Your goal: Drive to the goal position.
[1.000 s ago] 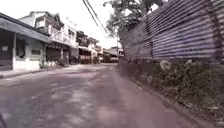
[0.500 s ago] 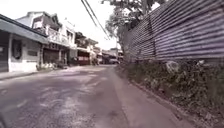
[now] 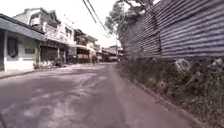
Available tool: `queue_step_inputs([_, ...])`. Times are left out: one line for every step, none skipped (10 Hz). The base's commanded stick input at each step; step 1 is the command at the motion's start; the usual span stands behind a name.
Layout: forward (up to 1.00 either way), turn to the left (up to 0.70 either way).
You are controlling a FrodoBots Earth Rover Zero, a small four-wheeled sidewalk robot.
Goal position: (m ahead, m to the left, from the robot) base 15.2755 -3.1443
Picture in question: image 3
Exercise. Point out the white two-storey building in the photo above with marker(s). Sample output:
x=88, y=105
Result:
x=53, y=33

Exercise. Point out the corrugated metal fence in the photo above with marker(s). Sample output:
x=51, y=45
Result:
x=186, y=30

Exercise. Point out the grey asphalt road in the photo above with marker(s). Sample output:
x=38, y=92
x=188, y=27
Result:
x=83, y=100

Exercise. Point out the rubble and weed verge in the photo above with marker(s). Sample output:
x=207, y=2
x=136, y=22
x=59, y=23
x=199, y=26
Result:
x=190, y=88

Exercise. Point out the row of buildings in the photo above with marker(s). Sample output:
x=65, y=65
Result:
x=83, y=51

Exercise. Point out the tree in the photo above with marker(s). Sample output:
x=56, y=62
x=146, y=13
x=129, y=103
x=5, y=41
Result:
x=121, y=16

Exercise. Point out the low building with grey roof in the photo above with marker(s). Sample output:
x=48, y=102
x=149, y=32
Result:
x=20, y=53

